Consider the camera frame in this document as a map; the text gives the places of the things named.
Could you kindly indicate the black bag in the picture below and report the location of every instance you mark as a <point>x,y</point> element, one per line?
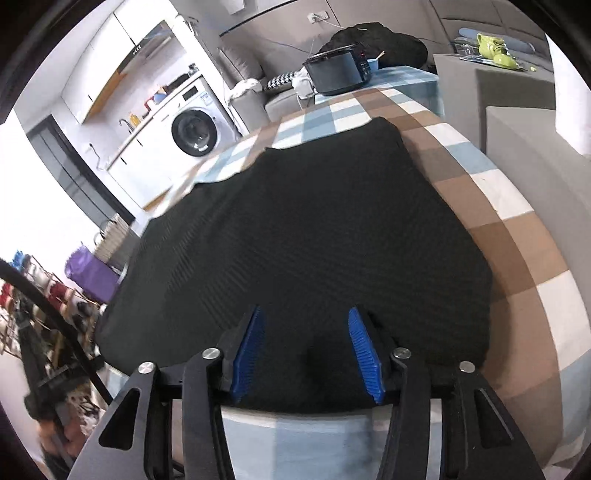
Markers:
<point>397,46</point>

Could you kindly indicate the green teapot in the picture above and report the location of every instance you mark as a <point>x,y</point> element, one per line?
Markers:
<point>496,48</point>

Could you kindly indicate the black rice cooker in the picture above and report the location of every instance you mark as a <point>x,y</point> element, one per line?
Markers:
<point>334,74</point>

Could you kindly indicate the grey side cabinet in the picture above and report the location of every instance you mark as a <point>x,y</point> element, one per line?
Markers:
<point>461,92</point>

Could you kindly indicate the blue cup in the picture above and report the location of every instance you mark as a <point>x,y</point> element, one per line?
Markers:
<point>374,64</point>

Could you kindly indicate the wall socket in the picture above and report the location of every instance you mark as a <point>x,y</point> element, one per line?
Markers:
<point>318,17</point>

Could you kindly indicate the white washing machine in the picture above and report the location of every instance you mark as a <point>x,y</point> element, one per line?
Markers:
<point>196,131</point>

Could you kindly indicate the grey sofa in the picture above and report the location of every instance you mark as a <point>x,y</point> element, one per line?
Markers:
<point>286,104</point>

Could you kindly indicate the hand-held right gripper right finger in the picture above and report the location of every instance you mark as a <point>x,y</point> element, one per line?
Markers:
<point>367,360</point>

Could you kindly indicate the black and white checked pillow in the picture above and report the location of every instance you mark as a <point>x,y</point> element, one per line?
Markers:
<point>279,82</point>

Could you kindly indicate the range hood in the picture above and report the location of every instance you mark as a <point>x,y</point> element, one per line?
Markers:
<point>141,50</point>

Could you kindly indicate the metal faucet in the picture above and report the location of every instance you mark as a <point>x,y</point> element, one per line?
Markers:
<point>124,124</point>

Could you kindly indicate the woven basket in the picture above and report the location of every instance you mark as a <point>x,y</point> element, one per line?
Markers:
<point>111,242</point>

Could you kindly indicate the checkered blanket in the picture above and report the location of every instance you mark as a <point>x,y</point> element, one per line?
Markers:
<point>508,258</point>

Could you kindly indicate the grey low cabinet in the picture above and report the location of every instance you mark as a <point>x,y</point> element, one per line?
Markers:
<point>521,152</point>

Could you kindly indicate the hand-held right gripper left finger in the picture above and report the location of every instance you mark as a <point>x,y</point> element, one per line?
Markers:
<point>249,355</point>

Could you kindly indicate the white wall cabinet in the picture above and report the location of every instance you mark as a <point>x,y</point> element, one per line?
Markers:
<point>97,69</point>

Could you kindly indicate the purple bag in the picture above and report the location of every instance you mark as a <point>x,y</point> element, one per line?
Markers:
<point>90,274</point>

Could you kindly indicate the shoe rack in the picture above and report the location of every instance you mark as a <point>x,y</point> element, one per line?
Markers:
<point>32,304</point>

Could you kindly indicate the white cloth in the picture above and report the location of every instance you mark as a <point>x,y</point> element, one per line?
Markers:
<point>242,87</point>

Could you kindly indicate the white pillar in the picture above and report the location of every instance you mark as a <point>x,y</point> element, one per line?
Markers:
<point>568,106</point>

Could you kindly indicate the black knit garment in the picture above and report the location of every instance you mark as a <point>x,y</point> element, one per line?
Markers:
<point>300,230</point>

